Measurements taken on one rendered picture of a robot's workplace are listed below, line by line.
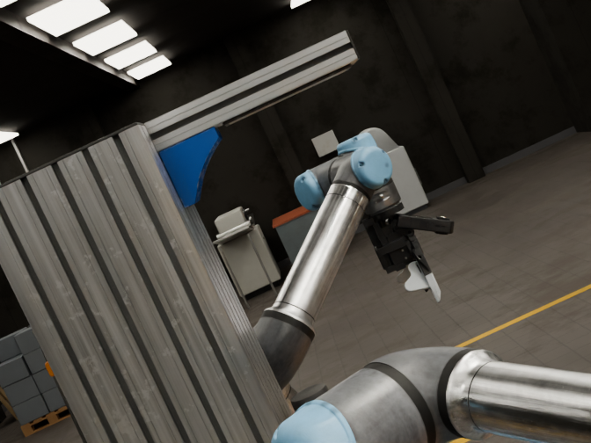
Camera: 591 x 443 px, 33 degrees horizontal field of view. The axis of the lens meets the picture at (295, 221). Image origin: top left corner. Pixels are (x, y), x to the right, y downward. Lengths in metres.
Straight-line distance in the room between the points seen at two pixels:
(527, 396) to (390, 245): 0.99
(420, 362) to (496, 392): 0.10
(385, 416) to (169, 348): 0.43
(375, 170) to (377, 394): 0.77
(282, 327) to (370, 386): 0.60
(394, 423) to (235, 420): 0.39
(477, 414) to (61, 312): 0.60
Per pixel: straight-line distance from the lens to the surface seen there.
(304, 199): 1.90
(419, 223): 1.97
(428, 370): 1.09
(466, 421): 1.08
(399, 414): 1.06
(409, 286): 1.95
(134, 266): 1.37
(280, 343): 1.66
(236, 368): 1.38
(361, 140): 1.95
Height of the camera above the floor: 1.92
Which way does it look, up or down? 4 degrees down
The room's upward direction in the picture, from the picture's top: 25 degrees counter-clockwise
